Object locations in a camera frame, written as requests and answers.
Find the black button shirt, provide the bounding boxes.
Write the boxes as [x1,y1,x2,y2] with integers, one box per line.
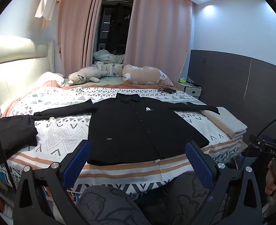
[32,94,218,166]

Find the folded beige blanket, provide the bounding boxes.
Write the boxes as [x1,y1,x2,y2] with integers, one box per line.
[201,107,248,139]

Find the person patterned trouser legs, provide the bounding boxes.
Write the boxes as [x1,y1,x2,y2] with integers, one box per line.
[76,172,209,224]

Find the folded black garment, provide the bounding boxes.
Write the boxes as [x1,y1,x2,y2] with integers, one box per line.
[0,115,38,159]

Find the cream bedside cabinet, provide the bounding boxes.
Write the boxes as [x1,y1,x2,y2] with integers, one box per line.
[176,82,202,99]

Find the white pillow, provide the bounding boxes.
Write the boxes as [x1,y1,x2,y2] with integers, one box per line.
[36,72,65,85]

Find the beige shark plush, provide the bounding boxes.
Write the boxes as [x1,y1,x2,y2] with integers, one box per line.
[68,67,109,85]

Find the crumpled light bedding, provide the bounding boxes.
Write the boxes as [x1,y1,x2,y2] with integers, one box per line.
[93,49,125,77]

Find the pink plush pillow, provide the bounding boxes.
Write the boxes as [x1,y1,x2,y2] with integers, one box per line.
[122,64,174,87]

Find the cream padded headboard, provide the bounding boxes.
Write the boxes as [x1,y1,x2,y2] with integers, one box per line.
[0,36,54,107]

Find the pink curtain right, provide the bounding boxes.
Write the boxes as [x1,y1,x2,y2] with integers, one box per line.
[124,0,193,83]

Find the pink curtain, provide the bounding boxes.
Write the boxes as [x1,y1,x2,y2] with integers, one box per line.
[124,0,193,83]
[58,0,102,76]

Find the hanging white garment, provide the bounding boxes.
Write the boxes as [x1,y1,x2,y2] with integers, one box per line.
[35,0,57,29]

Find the pink curtain left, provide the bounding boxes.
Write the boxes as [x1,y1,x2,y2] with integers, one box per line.
[58,0,102,76]

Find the black cable bundle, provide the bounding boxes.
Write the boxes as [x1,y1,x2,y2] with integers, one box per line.
[157,86,178,95]

